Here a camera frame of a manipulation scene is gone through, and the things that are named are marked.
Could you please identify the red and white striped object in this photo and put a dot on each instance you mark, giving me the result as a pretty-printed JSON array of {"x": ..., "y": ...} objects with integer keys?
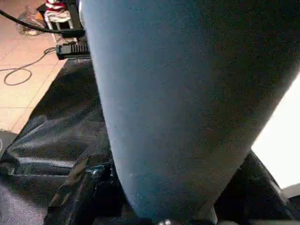
[{"x": 55, "y": 4}]

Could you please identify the clear crumpled plastic bag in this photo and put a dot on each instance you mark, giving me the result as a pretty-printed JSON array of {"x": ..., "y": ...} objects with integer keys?
[{"x": 25, "y": 16}]

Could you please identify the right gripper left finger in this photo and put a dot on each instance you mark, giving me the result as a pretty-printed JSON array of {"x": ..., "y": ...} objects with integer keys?
[{"x": 89, "y": 192}]

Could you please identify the white plastic table leg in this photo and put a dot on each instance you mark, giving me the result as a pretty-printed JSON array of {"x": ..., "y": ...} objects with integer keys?
[{"x": 175, "y": 93}]

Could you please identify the white plastic table top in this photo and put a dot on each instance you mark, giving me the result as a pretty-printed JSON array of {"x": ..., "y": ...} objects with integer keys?
[{"x": 281, "y": 131}]

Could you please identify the black plastic mat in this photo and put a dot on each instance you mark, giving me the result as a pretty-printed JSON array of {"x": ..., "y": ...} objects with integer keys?
[{"x": 58, "y": 117}]

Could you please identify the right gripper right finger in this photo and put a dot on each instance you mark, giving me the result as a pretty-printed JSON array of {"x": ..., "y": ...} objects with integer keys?
[{"x": 257, "y": 199}]

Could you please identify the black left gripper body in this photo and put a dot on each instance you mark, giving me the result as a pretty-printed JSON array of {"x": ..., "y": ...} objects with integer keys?
[{"x": 72, "y": 51}]

